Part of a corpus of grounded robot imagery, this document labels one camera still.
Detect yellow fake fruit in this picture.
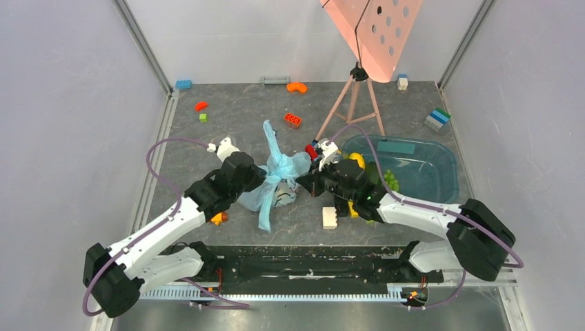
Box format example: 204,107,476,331
348,152,366,169

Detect light blue plastic bag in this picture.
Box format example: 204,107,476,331
237,120,311,232

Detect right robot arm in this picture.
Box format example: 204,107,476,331
296,159,516,281

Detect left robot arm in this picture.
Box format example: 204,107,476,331
83,151,267,318

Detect green fake avocado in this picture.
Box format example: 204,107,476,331
366,161,381,185

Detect green fake grapes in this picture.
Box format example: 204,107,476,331
384,170,399,192

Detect black toy brick strip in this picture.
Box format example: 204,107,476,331
334,196,350,218

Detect orange yellow toy car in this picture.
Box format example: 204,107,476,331
210,212,229,226

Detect yellow toy brick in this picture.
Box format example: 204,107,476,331
348,201,359,219

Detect cream toy brick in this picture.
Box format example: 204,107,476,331
322,207,337,230

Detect colourful brick pile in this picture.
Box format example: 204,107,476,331
304,143,319,161

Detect teal plastic bin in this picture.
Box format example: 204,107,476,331
369,135,459,203

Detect orange flat toy brick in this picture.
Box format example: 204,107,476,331
284,113,302,129

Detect red curved toy piece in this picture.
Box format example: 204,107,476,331
194,101,208,112

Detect orange curved toy piece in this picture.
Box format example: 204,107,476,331
286,82,308,94

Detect stacked grey blue green bricks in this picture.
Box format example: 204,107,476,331
424,108,451,132

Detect pink wooden tripod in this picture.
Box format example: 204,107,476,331
314,61,386,141

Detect blue toy brick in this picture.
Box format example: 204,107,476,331
175,79,192,90

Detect white blue small brick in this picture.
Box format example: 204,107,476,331
397,74,408,91

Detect grey toy bar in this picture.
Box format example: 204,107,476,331
260,76,291,87

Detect pink perforated board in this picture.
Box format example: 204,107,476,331
319,0,423,83

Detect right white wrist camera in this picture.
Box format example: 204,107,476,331
315,139,339,171

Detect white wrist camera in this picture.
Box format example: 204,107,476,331
207,137,240,162
315,139,339,171

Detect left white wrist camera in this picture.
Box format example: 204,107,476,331
207,137,240,162

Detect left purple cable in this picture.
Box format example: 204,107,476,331
82,136,217,317

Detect purple cable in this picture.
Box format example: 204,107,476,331
330,124,525,310
82,136,217,317

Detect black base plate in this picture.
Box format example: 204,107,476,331
165,244,444,295

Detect white toothed rail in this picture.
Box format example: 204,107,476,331
140,284,407,303

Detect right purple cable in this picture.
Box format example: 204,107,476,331
330,124,525,310

